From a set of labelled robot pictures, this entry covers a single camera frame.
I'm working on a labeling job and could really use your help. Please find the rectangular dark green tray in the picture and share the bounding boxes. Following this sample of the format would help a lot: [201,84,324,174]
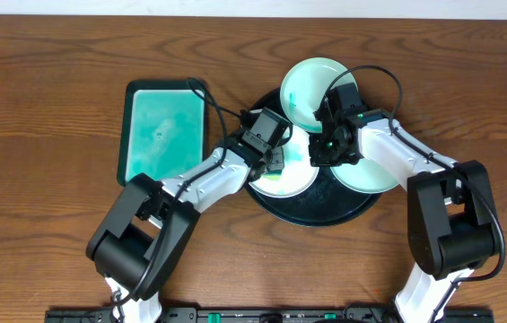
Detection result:
[117,80,208,186]

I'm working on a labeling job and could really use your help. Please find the dark green sponge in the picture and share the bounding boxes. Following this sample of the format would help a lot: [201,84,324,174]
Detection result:
[262,168,284,180]

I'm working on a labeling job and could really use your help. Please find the mint green plate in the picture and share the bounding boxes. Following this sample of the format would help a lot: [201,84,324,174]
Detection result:
[280,57,347,133]
[329,117,411,195]

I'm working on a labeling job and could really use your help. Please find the white plate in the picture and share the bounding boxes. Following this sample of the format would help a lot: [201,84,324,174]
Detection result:
[249,126,319,198]

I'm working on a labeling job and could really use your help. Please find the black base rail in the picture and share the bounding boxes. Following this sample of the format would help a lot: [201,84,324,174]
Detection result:
[44,305,495,323]

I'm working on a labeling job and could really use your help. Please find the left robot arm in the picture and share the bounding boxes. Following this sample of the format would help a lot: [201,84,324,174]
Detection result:
[86,108,293,322]

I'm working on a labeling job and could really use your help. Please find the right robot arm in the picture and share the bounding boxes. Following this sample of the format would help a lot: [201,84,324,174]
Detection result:
[309,83,506,322]

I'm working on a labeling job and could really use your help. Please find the round black tray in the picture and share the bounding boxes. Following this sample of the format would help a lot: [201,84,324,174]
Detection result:
[241,87,384,228]

